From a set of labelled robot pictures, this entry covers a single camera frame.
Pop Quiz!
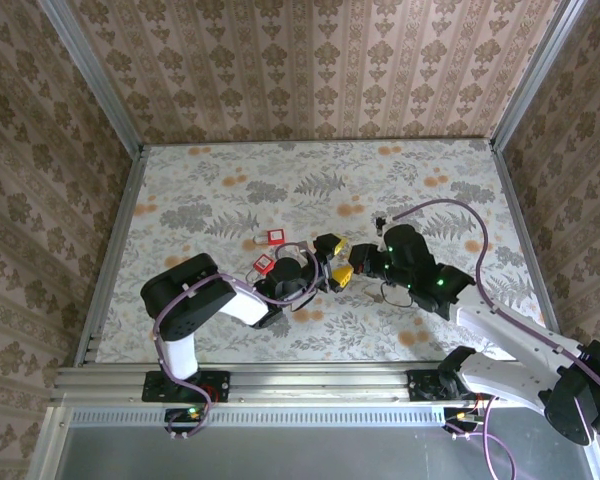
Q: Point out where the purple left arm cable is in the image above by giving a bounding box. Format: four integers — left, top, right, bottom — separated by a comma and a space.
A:
151, 241, 327, 442

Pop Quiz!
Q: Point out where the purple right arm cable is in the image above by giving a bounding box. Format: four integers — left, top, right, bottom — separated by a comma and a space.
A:
392, 198, 600, 480

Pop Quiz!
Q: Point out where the short aluminium frame post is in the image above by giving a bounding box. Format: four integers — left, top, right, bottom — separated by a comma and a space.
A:
582, 439, 600, 480
27, 407, 74, 480

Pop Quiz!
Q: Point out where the aluminium table side rail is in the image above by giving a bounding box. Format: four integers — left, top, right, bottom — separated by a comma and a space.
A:
74, 144, 149, 369
488, 139, 569, 364

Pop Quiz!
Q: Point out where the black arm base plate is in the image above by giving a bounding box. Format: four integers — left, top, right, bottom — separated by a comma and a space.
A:
406, 368, 476, 402
143, 370, 231, 404

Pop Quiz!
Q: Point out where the grey metal panel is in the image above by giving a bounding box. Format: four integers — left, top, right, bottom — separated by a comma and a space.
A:
54, 424, 599, 480

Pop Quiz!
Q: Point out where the red safety padlock marked 000005A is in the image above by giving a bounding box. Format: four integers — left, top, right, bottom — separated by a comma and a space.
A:
243, 253, 275, 283

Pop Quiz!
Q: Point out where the small black control board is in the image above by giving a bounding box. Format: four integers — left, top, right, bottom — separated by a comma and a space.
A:
163, 406, 212, 442
442, 405, 486, 441

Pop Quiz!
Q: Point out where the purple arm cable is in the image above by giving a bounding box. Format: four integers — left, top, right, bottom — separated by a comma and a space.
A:
392, 198, 600, 480
151, 241, 327, 442

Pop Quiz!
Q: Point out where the red safety padlock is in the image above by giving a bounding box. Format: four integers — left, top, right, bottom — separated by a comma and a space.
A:
252, 228, 287, 248

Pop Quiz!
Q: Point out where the slotted grey cable duct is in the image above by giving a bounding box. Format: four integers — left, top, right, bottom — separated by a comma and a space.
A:
64, 405, 449, 427

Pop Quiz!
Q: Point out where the thin black cable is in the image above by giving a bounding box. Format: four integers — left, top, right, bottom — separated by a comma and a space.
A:
378, 280, 417, 307

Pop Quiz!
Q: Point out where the wide grooved aluminium rail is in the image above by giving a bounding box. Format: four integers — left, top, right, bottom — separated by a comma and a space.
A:
49, 360, 589, 407

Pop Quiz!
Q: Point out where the thin aluminium table rail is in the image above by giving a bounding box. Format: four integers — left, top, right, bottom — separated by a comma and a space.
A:
142, 138, 494, 148

